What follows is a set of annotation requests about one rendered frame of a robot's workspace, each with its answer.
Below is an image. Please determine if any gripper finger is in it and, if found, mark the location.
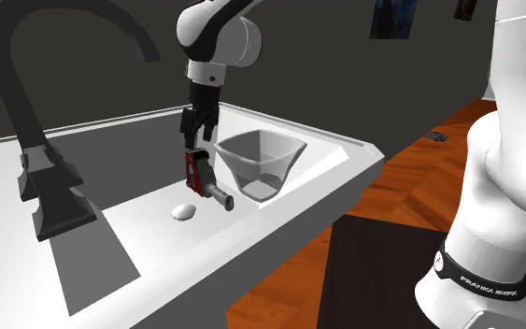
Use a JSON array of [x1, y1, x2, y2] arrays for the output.
[[179, 107, 203, 150], [202, 120, 219, 142]]

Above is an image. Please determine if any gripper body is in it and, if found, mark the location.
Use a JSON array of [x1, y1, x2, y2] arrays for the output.
[[187, 80, 222, 127]]

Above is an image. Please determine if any red and grey tool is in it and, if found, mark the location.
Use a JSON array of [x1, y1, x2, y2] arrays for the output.
[[183, 146, 235, 212]]

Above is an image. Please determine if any translucent grey cup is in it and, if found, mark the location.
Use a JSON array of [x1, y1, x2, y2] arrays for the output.
[[212, 128, 308, 204]]

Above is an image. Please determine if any white drain plug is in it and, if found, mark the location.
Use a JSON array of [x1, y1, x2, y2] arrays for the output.
[[171, 203, 198, 222]]

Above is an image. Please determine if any white sink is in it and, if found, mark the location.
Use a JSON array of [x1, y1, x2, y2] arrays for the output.
[[0, 102, 386, 329]]

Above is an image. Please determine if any black faucet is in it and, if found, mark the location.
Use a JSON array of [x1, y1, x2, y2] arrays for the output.
[[0, 0, 162, 243]]

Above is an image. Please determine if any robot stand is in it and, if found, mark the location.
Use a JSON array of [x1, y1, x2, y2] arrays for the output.
[[316, 213, 526, 329]]

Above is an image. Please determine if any dark blue wall picture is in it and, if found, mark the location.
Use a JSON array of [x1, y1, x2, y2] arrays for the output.
[[368, 0, 419, 40]]

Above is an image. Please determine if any small dark wall picture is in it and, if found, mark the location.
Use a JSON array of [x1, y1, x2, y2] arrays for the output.
[[453, 0, 478, 22]]

